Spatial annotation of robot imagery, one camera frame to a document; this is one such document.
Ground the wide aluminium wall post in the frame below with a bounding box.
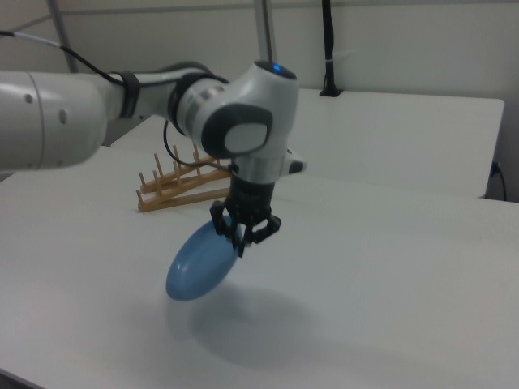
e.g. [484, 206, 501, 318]
[253, 0, 281, 65]

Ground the black pole with base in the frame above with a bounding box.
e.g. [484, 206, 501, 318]
[318, 0, 345, 98]

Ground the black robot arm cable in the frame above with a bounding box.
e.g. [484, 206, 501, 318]
[0, 29, 233, 173]

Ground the wooden plate rack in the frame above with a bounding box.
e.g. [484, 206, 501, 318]
[135, 144, 235, 214]

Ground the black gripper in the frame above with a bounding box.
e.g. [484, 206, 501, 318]
[208, 177, 282, 259]

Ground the black cable with blue plug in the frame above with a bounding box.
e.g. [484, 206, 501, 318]
[490, 160, 508, 201]

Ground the blue plate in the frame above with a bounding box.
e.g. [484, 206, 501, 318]
[165, 220, 245, 303]

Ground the narrow aluminium wall post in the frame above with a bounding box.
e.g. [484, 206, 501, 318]
[45, 0, 79, 75]

